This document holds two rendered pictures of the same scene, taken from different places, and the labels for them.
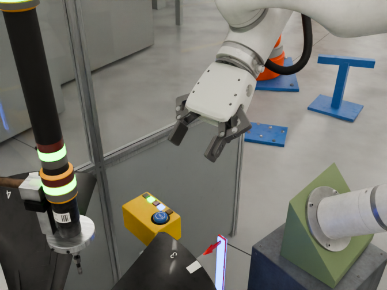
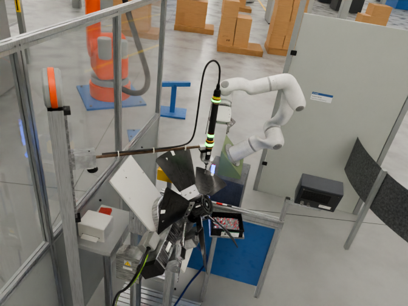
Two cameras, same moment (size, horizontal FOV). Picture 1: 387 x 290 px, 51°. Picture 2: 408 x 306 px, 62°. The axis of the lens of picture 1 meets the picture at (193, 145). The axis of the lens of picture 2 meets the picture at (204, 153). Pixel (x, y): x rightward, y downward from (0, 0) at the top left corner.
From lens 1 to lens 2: 1.49 m
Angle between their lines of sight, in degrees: 31
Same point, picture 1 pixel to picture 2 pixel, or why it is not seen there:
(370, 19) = (259, 91)
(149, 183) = not seen: hidden behind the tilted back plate
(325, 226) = (234, 157)
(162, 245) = (200, 170)
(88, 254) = not seen: hidden behind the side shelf
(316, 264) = (232, 172)
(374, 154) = (203, 135)
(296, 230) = (224, 161)
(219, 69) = (221, 107)
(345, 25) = (253, 92)
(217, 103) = (225, 117)
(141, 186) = not seen: hidden behind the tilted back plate
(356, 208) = (244, 147)
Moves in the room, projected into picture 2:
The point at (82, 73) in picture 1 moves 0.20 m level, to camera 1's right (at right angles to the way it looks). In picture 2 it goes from (119, 114) to (146, 110)
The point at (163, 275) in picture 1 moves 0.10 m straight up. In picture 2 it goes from (206, 178) to (208, 165)
